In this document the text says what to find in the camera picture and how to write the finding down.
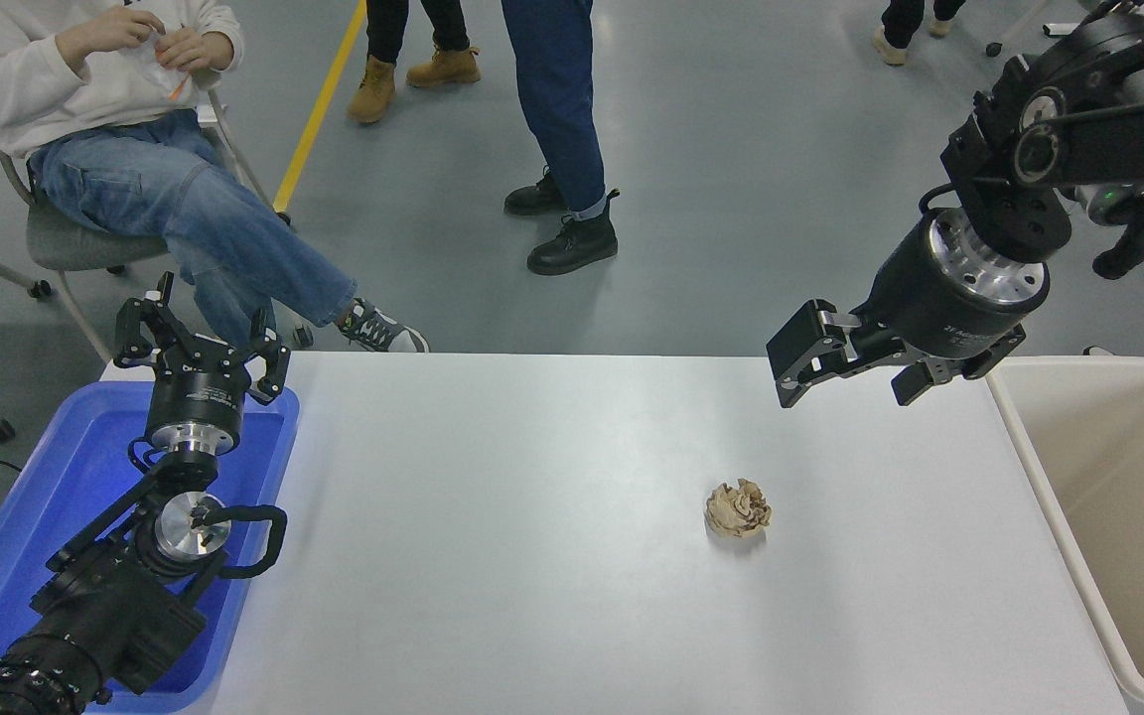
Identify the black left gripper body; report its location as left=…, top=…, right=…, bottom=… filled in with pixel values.
left=144, top=335, right=256, bottom=432

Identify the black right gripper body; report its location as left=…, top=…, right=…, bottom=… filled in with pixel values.
left=859, top=214, right=1044, bottom=363

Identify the tan paper ball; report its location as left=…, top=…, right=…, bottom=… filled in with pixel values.
left=703, top=478, right=774, bottom=540

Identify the white wrapper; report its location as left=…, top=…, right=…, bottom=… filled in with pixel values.
left=153, top=55, right=198, bottom=102

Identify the seated person's left hand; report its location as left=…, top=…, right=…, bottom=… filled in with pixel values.
left=152, top=27, right=236, bottom=76

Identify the seated person's right hand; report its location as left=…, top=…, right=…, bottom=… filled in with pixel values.
left=56, top=4, right=168, bottom=63

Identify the grey wheeled chair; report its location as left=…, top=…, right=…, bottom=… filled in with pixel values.
left=0, top=85, right=315, bottom=364

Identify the seated person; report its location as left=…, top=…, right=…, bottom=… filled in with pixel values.
left=0, top=0, right=431, bottom=356

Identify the blue plastic tray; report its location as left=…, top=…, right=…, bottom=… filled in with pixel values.
left=0, top=380, right=302, bottom=715

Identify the large pale bin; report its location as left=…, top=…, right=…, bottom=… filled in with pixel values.
left=985, top=356, right=1144, bottom=709

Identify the person with pale shoes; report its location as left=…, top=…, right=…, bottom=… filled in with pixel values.
left=871, top=0, right=971, bottom=68

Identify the white wheeled stand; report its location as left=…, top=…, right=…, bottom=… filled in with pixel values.
left=984, top=0, right=1091, bottom=59

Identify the person with tan boots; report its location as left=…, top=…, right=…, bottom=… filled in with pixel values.
left=346, top=0, right=483, bottom=126

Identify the person with black shoes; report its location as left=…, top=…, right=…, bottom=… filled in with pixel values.
left=500, top=0, right=622, bottom=278

